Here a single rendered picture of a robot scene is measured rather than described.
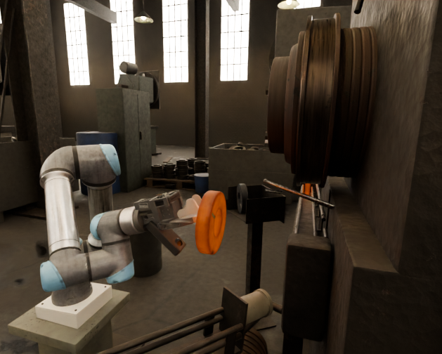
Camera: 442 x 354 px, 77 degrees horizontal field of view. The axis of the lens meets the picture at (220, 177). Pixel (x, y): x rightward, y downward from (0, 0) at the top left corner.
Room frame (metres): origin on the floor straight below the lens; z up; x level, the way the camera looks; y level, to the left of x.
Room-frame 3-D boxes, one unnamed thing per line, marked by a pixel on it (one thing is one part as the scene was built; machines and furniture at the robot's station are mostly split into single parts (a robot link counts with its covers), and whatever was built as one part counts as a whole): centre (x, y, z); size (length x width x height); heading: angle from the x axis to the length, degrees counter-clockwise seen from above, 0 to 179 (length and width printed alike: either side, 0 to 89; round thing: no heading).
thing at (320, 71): (0.85, -0.27, 1.11); 0.47 x 0.06 x 0.47; 163
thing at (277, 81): (0.87, -0.18, 1.11); 0.28 x 0.06 x 0.28; 163
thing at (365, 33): (0.82, -0.35, 1.11); 0.47 x 0.10 x 0.47; 163
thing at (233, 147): (3.67, -0.44, 0.39); 1.03 x 0.83 x 0.79; 77
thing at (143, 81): (8.62, 2.47, 1.36); 1.37 x 1.16 x 2.71; 63
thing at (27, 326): (1.04, 0.60, 0.28); 0.32 x 0.32 x 0.04; 73
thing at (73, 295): (1.04, 0.61, 0.40); 0.15 x 0.15 x 0.10
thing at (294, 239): (0.62, -0.21, 0.68); 0.11 x 0.08 x 0.24; 73
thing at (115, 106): (4.43, 1.47, 0.75); 0.70 x 0.48 x 1.50; 163
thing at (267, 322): (1.39, -0.18, 0.36); 0.26 x 0.20 x 0.72; 18
